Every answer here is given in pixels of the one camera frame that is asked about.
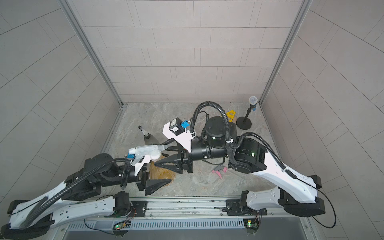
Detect orange plastic bottle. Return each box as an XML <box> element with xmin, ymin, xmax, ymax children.
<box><xmin>149</xmin><ymin>161</ymin><xmax>176</xmax><ymax>181</ymax></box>

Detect clear spray nozzle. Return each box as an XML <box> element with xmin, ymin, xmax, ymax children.
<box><xmin>129</xmin><ymin>145</ymin><xmax>167</xmax><ymax>161</ymax></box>

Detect grey bottle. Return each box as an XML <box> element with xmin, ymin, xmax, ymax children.
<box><xmin>144</xmin><ymin>134</ymin><xmax>160</xmax><ymax>145</ymax></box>

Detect black white spray nozzle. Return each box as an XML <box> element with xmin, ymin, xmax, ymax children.
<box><xmin>138</xmin><ymin>126</ymin><xmax>150</xmax><ymax>139</ymax></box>

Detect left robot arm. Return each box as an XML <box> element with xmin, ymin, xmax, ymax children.
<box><xmin>1</xmin><ymin>154</ymin><xmax>171</xmax><ymax>240</ymax></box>

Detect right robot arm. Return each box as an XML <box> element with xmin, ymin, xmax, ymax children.
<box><xmin>155</xmin><ymin>117</ymin><xmax>326</xmax><ymax>218</ymax></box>

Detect pink grey spray nozzle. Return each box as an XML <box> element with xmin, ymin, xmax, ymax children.
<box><xmin>212</xmin><ymin>165</ymin><xmax>228</xmax><ymax>179</ymax></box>

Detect yellow triangle block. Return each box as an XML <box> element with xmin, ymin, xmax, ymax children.
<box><xmin>227</xmin><ymin>110</ymin><xmax>236</xmax><ymax>122</ymax></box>

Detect microphone on black stand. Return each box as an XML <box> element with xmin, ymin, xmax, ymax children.
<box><xmin>236</xmin><ymin>96</ymin><xmax>258</xmax><ymax>130</ymax></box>

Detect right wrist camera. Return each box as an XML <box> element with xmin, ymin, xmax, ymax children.
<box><xmin>163</xmin><ymin>118</ymin><xmax>193</xmax><ymax>153</ymax></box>

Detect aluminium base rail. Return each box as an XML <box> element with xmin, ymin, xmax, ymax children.
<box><xmin>59</xmin><ymin>197</ymin><xmax>305</xmax><ymax>236</ymax></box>

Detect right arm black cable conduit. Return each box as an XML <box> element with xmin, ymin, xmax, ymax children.
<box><xmin>189</xmin><ymin>101</ymin><xmax>298</xmax><ymax>180</ymax></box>

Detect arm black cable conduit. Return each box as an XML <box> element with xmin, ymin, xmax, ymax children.
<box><xmin>19</xmin><ymin>157</ymin><xmax>131</xmax><ymax>230</ymax></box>
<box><xmin>189</xmin><ymin>101</ymin><xmax>298</xmax><ymax>180</ymax></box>

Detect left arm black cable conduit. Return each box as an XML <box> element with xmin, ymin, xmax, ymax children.
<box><xmin>19</xmin><ymin>157</ymin><xmax>131</xmax><ymax>230</ymax></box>

